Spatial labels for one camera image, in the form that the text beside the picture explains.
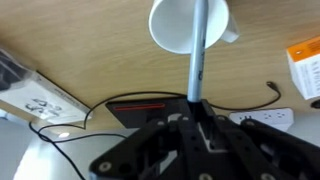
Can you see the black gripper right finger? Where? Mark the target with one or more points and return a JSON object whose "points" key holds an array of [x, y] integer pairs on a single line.
{"points": [[266, 156]]}

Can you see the black and grey marker pen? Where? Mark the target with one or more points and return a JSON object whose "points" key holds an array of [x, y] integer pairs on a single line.
{"points": [[198, 50]]}

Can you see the orange and white box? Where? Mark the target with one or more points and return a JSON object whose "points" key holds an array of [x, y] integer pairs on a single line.
{"points": [[306, 70]]}

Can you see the clear plastic bag black contents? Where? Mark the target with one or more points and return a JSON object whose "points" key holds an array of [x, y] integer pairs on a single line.
{"points": [[11, 71]]}

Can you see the white ceramic cup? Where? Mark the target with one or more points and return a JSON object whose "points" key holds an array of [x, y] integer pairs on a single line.
{"points": [[173, 23]]}

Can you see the black device with red stripe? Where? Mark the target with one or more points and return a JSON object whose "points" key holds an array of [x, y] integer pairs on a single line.
{"points": [[140, 111]]}

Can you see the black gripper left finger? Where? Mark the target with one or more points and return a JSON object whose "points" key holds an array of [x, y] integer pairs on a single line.
{"points": [[160, 156]]}

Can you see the white power strip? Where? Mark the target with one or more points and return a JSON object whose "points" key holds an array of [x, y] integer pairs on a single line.
{"points": [[266, 117]]}

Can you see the printed paper booklet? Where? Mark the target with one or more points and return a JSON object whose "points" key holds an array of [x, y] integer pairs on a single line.
{"points": [[43, 103]]}

